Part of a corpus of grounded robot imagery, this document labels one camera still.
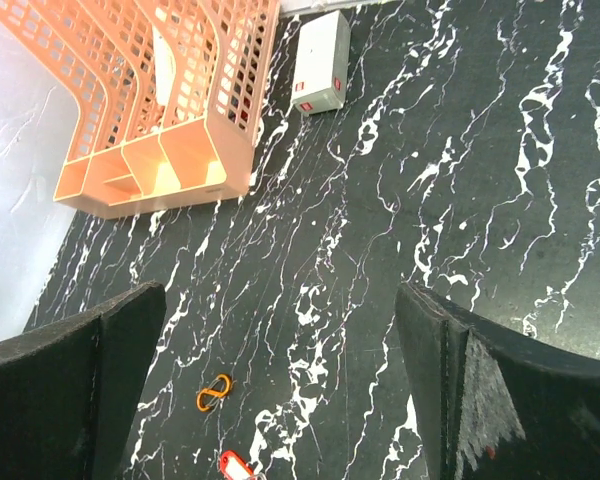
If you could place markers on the small white cardboard box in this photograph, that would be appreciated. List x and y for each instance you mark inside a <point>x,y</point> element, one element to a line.
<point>321,66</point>

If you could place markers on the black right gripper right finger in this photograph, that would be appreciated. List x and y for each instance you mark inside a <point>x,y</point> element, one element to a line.
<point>492,403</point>

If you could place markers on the white paper card in organizer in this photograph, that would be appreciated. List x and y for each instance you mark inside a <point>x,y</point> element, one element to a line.
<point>165,68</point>

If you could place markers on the orange plastic file organizer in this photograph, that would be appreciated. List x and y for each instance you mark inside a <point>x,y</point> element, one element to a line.
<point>129,155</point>

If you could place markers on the orange S-shaped carabiner keyring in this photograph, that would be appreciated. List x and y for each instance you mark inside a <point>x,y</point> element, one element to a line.
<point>209,396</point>

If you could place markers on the red key tag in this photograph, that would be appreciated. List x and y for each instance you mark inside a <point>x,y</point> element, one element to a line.
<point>233,467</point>

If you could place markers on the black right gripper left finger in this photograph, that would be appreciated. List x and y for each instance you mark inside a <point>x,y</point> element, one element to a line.
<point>69,390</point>

